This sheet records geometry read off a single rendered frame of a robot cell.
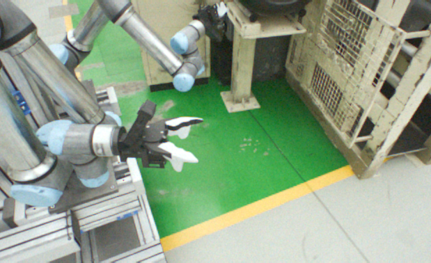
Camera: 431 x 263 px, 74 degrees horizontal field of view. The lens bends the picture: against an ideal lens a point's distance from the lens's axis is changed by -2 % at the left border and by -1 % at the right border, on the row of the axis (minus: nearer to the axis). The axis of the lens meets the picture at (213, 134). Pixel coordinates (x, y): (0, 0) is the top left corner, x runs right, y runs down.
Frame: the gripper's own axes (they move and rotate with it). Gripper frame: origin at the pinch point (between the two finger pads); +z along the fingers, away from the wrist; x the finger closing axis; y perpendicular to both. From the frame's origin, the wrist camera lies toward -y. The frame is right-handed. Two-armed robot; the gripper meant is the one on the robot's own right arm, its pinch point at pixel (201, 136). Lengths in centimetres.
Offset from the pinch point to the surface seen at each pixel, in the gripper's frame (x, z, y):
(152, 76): -167, -55, 67
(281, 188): -74, 43, 97
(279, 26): -119, 36, 10
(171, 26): -167, -36, 26
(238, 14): -119, 12, 4
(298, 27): -118, 46, 10
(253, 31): -106, 20, 9
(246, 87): -154, 22, 69
